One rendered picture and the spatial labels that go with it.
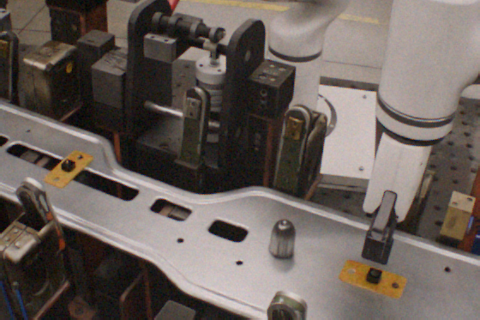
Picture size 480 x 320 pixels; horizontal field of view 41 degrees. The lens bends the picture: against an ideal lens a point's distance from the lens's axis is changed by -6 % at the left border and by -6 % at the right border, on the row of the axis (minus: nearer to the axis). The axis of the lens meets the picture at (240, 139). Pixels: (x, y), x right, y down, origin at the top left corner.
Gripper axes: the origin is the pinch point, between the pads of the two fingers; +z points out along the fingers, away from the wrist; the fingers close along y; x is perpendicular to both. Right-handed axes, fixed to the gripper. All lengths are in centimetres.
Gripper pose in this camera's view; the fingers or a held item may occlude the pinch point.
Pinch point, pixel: (387, 228)
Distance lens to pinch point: 80.1
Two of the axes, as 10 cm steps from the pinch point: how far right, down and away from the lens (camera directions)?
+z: -0.4, 8.0, 6.0
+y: -4.3, 5.2, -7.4
